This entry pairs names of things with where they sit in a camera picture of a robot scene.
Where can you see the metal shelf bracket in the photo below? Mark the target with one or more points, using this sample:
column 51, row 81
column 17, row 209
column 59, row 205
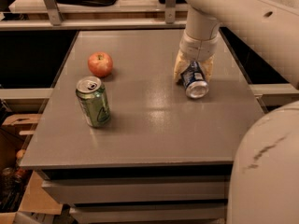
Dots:
column 53, row 12
column 170, row 11

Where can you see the middle metal shelf bracket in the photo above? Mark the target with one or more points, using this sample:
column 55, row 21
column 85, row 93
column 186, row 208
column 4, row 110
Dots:
column 170, row 11

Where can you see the red apple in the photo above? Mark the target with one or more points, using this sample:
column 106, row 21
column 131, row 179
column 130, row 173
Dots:
column 100, row 64

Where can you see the left metal shelf bracket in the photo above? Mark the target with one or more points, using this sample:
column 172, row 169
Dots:
column 53, row 12

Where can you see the cardboard box lower left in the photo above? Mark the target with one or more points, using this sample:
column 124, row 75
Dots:
column 23, row 201

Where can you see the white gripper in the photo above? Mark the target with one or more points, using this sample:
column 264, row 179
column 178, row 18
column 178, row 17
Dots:
column 198, row 49

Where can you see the grey drawer cabinet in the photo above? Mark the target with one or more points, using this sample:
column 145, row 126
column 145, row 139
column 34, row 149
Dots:
column 162, row 156

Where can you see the blue pepsi can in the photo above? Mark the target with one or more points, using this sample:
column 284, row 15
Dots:
column 194, row 81

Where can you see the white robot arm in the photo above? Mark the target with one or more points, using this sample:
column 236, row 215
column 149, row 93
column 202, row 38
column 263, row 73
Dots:
column 264, row 184

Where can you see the green soda can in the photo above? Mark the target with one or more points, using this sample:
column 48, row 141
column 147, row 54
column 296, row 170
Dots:
column 92, row 96

